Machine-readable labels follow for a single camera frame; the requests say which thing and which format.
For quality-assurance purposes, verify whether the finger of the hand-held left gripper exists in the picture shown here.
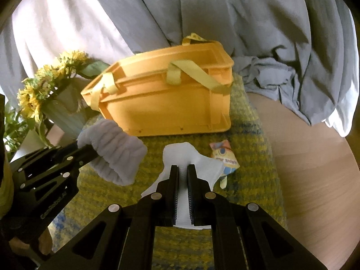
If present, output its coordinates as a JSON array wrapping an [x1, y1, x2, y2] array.
[[18, 146, 99, 196], [10, 140, 86, 176]]

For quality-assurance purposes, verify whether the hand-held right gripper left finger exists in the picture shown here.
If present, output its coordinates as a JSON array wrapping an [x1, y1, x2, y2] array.
[[38, 164, 180, 270]]

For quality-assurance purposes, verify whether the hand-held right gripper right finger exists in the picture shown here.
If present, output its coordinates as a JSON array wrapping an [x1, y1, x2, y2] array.
[[187, 164, 329, 270]]

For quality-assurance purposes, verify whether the white cloth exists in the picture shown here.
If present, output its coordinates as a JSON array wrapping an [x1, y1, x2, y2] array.
[[141, 142, 225, 230]]

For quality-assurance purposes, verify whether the purple scrunchie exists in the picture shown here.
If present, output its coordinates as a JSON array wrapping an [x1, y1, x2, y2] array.
[[76, 119, 148, 186]]

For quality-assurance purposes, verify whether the orange crate with yellow straps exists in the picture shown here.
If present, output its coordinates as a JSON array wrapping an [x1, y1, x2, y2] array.
[[81, 33, 234, 137]]

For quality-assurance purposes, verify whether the person's left hand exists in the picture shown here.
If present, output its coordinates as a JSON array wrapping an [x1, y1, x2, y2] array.
[[8, 228, 54, 262]]

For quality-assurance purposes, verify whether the white vase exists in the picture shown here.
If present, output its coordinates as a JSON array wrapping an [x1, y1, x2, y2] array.
[[11, 124, 68, 161]]

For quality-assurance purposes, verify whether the green ribbed vase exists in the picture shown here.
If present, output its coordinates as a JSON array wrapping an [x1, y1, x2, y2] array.
[[42, 83, 94, 139]]

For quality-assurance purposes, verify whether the green leafy plant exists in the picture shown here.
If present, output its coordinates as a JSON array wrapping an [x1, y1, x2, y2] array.
[[0, 104, 54, 153]]

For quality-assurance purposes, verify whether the small printed pouch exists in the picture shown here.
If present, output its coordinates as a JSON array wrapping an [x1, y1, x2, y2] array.
[[209, 140, 240, 189]]

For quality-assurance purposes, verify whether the sunflower bouquet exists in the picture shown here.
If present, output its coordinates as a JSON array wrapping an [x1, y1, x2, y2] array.
[[17, 51, 110, 122]]

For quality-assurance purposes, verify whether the yellow plaid blanket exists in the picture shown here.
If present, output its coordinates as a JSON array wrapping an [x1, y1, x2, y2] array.
[[48, 73, 288, 270]]

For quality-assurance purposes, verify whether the pale pink curtain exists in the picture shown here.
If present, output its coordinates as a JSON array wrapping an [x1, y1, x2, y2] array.
[[0, 0, 136, 102]]

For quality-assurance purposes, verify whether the white curtain lining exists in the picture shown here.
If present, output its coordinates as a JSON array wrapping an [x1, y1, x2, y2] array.
[[323, 14, 356, 138]]

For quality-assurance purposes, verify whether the grey curtain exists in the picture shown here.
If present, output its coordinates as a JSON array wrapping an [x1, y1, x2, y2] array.
[[132, 0, 355, 128]]

